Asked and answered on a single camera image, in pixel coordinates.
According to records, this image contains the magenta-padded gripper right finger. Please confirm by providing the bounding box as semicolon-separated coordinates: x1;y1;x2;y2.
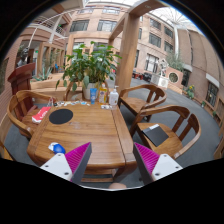
133;142;184;185

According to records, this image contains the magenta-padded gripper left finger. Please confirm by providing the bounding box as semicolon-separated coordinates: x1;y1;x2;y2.
39;141;93;186

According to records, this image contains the blue and white computer mouse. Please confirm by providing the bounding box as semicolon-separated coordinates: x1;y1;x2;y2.
48;142;67;155

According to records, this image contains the round black mouse pad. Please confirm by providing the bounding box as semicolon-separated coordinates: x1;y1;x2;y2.
48;108;74;125

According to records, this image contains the wooden armchair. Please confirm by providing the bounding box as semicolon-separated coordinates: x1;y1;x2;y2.
6;89;58;140
129;104;202;160
0;113;14;162
63;81;84;102
117;83;168;118

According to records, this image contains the black notebook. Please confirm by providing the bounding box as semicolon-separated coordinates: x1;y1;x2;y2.
141;123;170;148

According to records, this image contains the blue tube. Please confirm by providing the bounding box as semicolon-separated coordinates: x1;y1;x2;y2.
89;87;98;105

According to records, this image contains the yellow flowering potted plant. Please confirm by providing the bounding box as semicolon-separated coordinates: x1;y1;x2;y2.
186;84;196;100

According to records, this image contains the white pump bottle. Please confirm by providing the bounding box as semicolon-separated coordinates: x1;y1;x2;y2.
108;85;120;108

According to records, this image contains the yellow bottle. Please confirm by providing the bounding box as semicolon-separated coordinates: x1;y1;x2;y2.
98;83;109;105

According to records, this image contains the spiky green agave plant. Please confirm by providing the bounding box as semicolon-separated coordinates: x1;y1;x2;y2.
33;64;54;82

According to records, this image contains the green plant in white pot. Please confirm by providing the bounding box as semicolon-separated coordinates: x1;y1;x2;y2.
55;41;123;100

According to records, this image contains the dark bust statue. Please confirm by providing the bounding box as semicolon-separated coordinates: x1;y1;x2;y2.
16;46;30;68

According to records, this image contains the dark red wooden pedestal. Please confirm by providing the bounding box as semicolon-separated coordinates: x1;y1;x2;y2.
7;62;36;96

